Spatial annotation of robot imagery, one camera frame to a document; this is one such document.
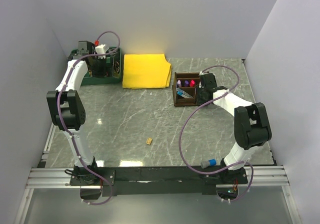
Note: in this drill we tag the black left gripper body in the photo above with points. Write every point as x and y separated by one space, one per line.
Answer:
100 69

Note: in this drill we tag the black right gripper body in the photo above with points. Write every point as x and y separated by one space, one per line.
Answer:
199 96

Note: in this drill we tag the blue capped marker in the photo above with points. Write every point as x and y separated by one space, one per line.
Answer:
182 95

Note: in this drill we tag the clear blue ballpoint pen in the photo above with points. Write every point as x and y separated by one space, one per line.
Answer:
180 90

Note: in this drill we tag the yellow small eraser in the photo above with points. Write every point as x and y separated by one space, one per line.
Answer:
149 141

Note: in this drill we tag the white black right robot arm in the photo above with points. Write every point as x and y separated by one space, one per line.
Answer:
251 124

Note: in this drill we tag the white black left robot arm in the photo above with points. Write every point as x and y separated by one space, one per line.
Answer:
68 113

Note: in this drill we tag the brown dotted rolled tie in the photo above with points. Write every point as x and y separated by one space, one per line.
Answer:
116 68

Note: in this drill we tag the green compartment tray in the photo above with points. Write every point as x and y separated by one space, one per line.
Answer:
115 55

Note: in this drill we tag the brown wooden desk organizer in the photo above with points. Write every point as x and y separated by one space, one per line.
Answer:
179 101

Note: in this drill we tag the yellow folded cloth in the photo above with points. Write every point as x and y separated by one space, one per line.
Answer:
146 71

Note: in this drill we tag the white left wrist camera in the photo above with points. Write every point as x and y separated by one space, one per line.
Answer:
101 50

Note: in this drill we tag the aluminium frame rail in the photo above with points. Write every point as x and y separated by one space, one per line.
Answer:
265 176

